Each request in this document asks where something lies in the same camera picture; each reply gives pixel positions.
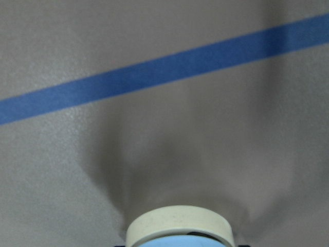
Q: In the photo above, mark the blue cream call bell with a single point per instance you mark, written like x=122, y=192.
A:
x=179, y=220

